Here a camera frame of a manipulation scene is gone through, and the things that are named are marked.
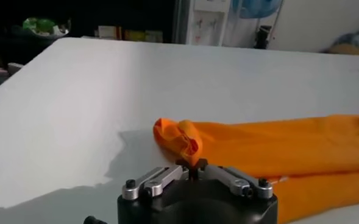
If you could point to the green item in bowl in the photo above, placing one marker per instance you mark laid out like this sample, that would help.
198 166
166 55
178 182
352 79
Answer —
43 26

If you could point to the small black device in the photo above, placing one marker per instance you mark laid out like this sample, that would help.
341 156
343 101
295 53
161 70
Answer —
263 36

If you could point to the white red medicine box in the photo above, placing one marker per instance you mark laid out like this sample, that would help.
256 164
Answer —
109 32

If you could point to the white green medicine box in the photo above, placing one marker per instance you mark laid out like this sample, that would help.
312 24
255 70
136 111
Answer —
154 36

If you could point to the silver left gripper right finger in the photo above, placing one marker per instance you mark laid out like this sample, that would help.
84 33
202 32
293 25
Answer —
237 182

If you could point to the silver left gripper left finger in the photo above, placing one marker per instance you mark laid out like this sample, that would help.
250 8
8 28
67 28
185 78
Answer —
158 182

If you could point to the white water dispenser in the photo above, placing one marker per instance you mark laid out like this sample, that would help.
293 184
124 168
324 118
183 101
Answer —
208 24

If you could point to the gray plastic bag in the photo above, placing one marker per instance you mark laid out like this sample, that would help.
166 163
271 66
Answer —
356 38

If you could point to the yellow green medicine box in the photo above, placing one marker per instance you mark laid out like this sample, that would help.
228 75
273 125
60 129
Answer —
135 35

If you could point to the small yellow cardboard box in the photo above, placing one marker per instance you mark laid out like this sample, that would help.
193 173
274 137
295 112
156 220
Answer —
343 50

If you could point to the capped blue water jug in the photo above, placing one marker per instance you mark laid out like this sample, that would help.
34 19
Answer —
255 7

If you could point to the orange t-shirt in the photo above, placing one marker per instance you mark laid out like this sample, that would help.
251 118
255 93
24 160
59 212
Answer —
273 149

